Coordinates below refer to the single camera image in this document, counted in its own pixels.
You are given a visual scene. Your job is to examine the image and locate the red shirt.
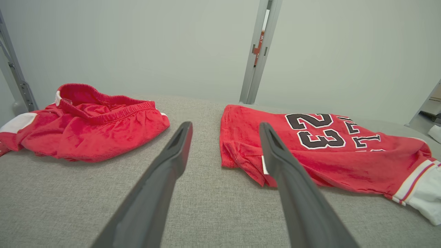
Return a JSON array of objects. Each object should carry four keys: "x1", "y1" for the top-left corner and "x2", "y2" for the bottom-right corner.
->
[{"x1": 0, "y1": 83, "x2": 171, "y2": 163}]

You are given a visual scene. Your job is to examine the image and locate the small white object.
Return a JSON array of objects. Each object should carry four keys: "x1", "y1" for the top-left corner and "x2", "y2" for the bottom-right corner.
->
[{"x1": 428, "y1": 125, "x2": 441, "y2": 144}]

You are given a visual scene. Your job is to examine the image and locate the red shorts white stripes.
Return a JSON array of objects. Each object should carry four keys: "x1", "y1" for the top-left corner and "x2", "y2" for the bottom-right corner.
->
[{"x1": 219, "y1": 104, "x2": 441, "y2": 226}]

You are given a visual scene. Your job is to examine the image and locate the perforated grey metal frame strut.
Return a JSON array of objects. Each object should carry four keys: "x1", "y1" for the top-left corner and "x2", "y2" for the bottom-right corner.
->
[{"x1": 0, "y1": 9, "x2": 39, "y2": 114}]

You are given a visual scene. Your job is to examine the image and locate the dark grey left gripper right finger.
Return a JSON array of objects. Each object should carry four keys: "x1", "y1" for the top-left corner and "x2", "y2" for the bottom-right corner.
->
[{"x1": 259, "y1": 122, "x2": 360, "y2": 248}]

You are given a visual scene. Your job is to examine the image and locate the orange-red bracket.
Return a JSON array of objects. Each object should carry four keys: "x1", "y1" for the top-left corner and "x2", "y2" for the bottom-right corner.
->
[{"x1": 253, "y1": 30, "x2": 266, "y2": 68}]

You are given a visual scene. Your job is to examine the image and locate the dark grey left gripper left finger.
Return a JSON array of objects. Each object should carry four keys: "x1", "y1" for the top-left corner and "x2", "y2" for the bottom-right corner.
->
[{"x1": 90, "y1": 121, "x2": 193, "y2": 248}]

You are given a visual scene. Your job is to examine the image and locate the slanted grey frame beam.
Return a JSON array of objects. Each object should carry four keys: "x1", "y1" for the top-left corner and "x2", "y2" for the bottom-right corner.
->
[{"x1": 405, "y1": 79, "x2": 441, "y2": 127}]

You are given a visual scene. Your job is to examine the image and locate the grey aluminium frame post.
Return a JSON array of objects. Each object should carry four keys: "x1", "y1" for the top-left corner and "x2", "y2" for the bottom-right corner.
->
[{"x1": 239, "y1": 0, "x2": 283, "y2": 105}]

